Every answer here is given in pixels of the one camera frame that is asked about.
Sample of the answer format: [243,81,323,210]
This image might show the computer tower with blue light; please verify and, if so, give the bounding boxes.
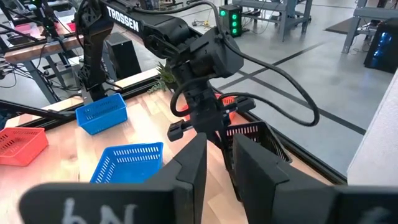
[363,18,398,74]

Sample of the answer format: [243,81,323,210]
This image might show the spiky green potted plant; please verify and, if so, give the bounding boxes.
[155,60,178,91]

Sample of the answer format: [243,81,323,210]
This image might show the black diagonal frame strut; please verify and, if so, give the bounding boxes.
[0,99,76,121]

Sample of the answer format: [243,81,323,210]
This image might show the black plastic basket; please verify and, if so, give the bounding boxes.
[219,120,293,200]

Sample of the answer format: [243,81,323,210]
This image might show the red plastic basket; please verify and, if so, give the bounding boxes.
[0,126,49,167]

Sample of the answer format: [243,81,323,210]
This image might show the orange object behind basket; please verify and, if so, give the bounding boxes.
[182,94,239,122]

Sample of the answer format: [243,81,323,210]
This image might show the trailing green succulent plant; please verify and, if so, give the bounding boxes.
[147,79,167,95]

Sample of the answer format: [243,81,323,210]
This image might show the short black left gripper cable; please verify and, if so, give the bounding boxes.
[170,79,206,118]

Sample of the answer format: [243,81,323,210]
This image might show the wooden background table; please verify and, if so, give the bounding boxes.
[2,21,85,105]

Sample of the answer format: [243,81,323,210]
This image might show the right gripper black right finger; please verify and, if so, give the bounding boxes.
[232,133,398,224]

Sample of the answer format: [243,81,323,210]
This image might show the white partition panel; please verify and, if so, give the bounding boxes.
[346,70,398,187]

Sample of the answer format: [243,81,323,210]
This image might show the black floor mat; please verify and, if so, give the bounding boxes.
[325,17,358,35]

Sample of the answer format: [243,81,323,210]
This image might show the long black left arm cable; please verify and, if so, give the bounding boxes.
[133,0,320,128]

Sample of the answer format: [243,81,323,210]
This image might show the computer tower with green lights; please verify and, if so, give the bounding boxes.
[219,4,243,38]

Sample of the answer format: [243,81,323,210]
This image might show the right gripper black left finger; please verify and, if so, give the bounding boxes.
[18,133,208,224]

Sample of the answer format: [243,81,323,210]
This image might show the black box cabinet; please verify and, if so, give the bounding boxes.
[104,32,142,80]

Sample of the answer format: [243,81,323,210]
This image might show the blue plastic basket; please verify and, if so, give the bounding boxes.
[90,142,164,184]
[75,93,128,136]

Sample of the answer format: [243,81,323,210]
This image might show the grey metal workbench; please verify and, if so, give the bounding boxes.
[231,0,313,43]
[341,0,398,54]

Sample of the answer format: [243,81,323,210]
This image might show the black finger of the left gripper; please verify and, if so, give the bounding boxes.
[190,124,208,135]
[207,123,227,149]

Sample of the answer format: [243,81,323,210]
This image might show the pink container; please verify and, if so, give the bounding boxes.
[14,22,43,40]

